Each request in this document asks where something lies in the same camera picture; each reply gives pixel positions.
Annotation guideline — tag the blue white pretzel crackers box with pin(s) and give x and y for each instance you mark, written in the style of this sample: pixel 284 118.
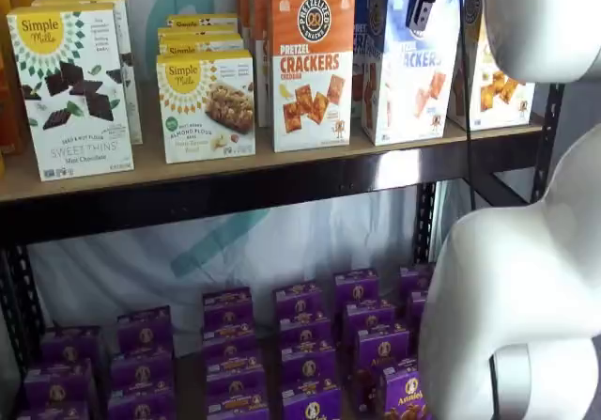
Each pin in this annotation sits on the blue white pretzel crackers box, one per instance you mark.
pixel 408 91
pixel 360 30

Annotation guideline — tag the Simple Mills almond bars box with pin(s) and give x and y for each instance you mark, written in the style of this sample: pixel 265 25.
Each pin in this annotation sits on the Simple Mills almond bars box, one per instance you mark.
pixel 211 20
pixel 206 110
pixel 206 44
pixel 202 30

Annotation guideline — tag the purple Annie's snack boxes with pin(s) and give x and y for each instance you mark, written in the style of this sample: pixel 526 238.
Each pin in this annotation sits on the purple Annie's snack boxes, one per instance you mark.
pixel 189 382

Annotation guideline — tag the black metal shelf unit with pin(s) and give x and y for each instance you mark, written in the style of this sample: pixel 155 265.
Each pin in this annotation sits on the black metal shelf unit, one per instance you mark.
pixel 141 269

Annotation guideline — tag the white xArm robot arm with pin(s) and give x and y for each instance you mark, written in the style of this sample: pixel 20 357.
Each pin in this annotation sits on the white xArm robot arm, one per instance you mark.
pixel 516 274

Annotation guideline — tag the short black side beam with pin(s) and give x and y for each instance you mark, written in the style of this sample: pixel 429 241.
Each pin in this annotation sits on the short black side beam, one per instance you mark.
pixel 502 194

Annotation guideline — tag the purple Annie's snack box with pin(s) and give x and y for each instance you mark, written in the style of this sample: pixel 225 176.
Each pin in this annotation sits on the purple Annie's snack box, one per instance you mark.
pixel 141 406
pixel 399 394
pixel 227 307
pixel 415 279
pixel 417 305
pixel 235 375
pixel 370 319
pixel 357 287
pixel 312 403
pixel 237 406
pixel 58 384
pixel 144 331
pixel 308 366
pixel 229 342
pixel 305 331
pixel 382 347
pixel 142 370
pixel 299 300
pixel 54 411
pixel 70 345

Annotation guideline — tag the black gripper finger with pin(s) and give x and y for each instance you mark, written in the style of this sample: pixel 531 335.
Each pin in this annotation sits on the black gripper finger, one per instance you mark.
pixel 420 16

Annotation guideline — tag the orange pretzel crackers box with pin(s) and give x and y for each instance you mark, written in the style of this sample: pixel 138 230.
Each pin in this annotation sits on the orange pretzel crackers box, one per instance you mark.
pixel 259 39
pixel 242 2
pixel 310 72

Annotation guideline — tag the wooden shelf board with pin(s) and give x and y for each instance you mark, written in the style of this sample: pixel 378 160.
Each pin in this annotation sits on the wooden shelf board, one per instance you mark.
pixel 188 175

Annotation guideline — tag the yellow white pretzel crackers box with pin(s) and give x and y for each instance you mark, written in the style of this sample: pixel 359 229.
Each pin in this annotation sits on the yellow white pretzel crackers box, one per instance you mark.
pixel 497 100

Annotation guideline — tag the tall dark orange box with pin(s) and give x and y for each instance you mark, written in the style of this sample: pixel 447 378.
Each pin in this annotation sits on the tall dark orange box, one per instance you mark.
pixel 8 86

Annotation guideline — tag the Simple Mills Sweet Thins box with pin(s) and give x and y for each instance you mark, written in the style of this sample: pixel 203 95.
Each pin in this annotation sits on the Simple Mills Sweet Thins box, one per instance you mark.
pixel 70 96
pixel 129 77

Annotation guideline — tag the black perforated shelf post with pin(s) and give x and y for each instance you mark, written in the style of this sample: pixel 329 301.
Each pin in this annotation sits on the black perforated shelf post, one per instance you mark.
pixel 21 298
pixel 547 147
pixel 425 222

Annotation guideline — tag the black metal shelf beam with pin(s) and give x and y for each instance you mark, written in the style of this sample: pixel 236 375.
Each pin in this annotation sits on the black metal shelf beam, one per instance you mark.
pixel 235 197

